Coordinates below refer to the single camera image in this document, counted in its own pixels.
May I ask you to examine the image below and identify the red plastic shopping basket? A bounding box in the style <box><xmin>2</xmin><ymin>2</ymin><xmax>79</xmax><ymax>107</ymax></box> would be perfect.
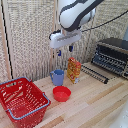
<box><xmin>0</xmin><ymin>76</ymin><xmax>52</xmax><ymax>128</ymax></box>

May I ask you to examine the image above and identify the black toaster oven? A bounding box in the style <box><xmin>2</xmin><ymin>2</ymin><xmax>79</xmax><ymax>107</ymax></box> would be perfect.
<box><xmin>91</xmin><ymin>37</ymin><xmax>128</xmax><ymax>81</ymax></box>

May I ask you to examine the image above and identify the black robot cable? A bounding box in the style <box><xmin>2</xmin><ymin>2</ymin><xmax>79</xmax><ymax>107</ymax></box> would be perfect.
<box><xmin>80</xmin><ymin>9</ymin><xmax>128</xmax><ymax>34</ymax></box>

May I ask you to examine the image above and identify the red plastic bowl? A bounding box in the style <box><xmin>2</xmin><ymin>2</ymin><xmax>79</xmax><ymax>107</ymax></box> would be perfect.
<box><xmin>52</xmin><ymin>85</ymin><xmax>72</xmax><ymax>103</ymax></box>

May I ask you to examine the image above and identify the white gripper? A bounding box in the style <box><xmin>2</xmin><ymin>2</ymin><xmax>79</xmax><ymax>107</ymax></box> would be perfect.
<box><xmin>48</xmin><ymin>28</ymin><xmax>83</xmax><ymax>57</ymax></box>

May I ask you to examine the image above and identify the orange yellow food box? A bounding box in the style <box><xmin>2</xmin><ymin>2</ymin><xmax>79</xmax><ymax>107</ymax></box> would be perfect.
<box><xmin>66</xmin><ymin>56</ymin><xmax>83</xmax><ymax>85</ymax></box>

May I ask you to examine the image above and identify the blue plastic mug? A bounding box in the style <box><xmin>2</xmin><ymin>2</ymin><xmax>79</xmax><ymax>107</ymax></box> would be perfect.
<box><xmin>49</xmin><ymin>69</ymin><xmax>65</xmax><ymax>87</ymax></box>

